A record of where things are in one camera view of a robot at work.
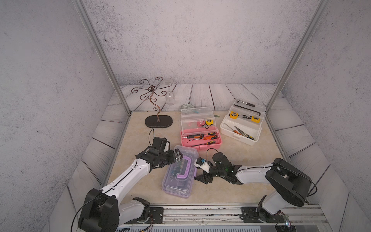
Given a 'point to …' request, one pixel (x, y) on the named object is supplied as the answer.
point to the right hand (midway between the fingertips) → (197, 172)
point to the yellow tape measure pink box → (209, 123)
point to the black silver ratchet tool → (248, 103)
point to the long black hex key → (249, 108)
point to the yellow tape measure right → (254, 120)
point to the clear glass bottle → (169, 97)
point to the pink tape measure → (200, 123)
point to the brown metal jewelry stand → (154, 121)
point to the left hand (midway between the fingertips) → (179, 158)
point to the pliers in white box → (240, 132)
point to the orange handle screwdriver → (208, 137)
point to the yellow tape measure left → (234, 115)
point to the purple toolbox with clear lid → (178, 177)
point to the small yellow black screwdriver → (207, 143)
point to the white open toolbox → (244, 122)
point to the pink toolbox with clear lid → (198, 128)
